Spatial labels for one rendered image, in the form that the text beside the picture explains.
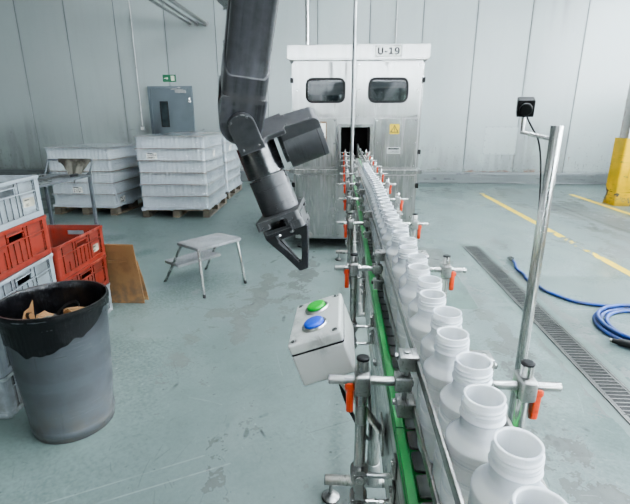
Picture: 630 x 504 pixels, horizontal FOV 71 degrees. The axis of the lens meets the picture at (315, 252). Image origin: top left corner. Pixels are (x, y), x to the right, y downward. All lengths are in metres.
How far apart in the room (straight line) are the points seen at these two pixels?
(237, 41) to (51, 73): 11.68
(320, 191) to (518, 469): 4.51
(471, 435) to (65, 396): 1.99
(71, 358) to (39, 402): 0.25
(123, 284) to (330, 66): 2.85
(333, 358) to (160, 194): 6.33
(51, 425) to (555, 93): 10.60
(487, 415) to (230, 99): 0.45
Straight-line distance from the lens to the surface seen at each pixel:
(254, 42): 0.57
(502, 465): 0.39
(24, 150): 12.74
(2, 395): 2.67
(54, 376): 2.22
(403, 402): 0.61
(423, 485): 0.58
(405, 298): 0.75
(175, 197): 6.80
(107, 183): 7.28
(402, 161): 4.80
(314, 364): 0.64
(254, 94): 0.58
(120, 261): 3.63
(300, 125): 0.62
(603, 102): 11.66
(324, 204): 4.83
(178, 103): 10.86
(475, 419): 0.43
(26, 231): 2.75
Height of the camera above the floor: 1.40
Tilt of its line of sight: 17 degrees down
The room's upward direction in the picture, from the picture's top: straight up
